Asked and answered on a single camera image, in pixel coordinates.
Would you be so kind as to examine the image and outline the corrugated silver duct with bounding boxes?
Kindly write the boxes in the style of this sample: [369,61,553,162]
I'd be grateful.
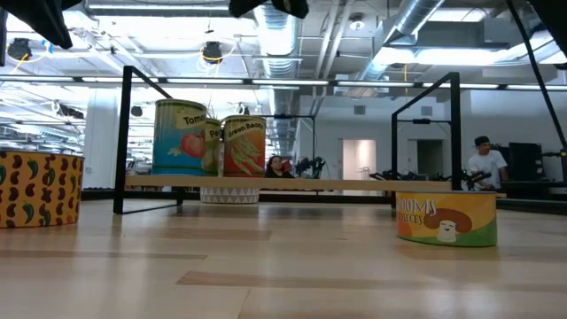
[260,4,303,117]

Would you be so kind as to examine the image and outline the orange green beans can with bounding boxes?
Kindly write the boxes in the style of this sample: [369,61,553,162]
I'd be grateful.
[221,114,268,179]

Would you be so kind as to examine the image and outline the yellow green mushroom can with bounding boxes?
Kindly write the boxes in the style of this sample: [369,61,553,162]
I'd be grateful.
[395,191,499,248]

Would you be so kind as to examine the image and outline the black equipment cabinet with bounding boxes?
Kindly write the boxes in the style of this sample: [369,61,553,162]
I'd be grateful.
[494,141,545,182]

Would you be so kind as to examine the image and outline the long white light strip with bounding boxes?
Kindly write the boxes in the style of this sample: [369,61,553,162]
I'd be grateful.
[0,75,567,91]

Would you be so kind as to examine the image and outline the grey triangle pattern plant pot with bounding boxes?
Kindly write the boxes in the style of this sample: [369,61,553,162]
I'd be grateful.
[199,186,260,205]

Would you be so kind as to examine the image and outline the black gantry frame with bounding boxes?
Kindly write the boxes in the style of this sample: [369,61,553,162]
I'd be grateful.
[395,116,453,126]

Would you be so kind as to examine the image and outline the black work table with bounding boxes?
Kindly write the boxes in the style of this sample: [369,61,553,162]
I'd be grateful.
[500,179,567,200]

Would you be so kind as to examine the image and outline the round silver air duct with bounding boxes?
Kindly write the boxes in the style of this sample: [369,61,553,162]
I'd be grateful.
[349,0,447,83]

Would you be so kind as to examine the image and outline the wooden shelf with black frame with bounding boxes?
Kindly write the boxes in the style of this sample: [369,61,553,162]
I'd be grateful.
[113,65,462,215]

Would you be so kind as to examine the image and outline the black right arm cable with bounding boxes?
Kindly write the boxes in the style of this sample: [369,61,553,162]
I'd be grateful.
[505,0,567,151]

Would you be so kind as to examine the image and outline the black table edge rail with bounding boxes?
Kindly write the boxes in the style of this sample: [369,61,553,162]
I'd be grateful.
[82,189,567,217]

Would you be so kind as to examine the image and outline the green peas can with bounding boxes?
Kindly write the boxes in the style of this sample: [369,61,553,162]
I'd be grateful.
[201,117,223,177]

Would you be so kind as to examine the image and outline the yellow chili bean pattern can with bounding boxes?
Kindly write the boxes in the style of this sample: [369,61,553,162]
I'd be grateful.
[0,150,85,230]

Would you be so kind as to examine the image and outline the grey rectangular air duct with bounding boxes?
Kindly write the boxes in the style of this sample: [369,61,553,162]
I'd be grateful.
[383,17,532,51]

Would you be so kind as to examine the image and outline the blue tomato can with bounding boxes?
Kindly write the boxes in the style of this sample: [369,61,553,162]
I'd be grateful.
[151,98,208,177]

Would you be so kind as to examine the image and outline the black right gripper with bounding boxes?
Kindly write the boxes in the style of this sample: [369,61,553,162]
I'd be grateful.
[228,0,311,20]

